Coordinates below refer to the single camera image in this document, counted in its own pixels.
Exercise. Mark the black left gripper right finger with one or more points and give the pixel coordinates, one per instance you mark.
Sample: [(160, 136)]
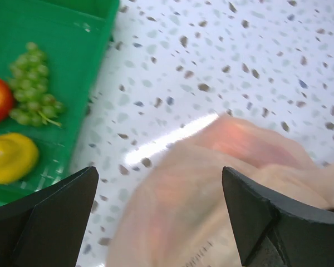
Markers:
[(271, 229)]

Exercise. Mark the orange translucent plastic bag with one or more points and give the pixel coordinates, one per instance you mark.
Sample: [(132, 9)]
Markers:
[(178, 215)]

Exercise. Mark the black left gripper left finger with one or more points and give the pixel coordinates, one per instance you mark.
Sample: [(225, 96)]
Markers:
[(46, 228)]

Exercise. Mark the green grape bunch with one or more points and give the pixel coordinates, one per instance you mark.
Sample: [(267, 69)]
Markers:
[(35, 106)]

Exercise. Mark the yellow lemon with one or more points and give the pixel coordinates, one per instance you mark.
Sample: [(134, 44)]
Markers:
[(18, 156)]

